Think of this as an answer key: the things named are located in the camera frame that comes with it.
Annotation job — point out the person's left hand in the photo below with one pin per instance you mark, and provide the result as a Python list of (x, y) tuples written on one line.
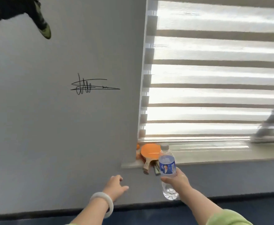
[(114, 187)]

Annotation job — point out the person's right hand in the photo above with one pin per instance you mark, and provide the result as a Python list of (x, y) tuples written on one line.
[(181, 185)]

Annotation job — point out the clear plastic water bottle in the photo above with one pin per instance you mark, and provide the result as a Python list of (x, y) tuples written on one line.
[(167, 164)]

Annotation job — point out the red paddle dark handle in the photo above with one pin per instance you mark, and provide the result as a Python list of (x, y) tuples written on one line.
[(156, 169)]

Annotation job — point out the person's left forearm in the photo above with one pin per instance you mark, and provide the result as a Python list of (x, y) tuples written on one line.
[(90, 215)]

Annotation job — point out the person's right forearm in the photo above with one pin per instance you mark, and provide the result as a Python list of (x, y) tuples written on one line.
[(200, 206)]

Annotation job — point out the footballer leg wall sticker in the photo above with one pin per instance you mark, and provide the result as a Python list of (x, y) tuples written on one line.
[(10, 9)]

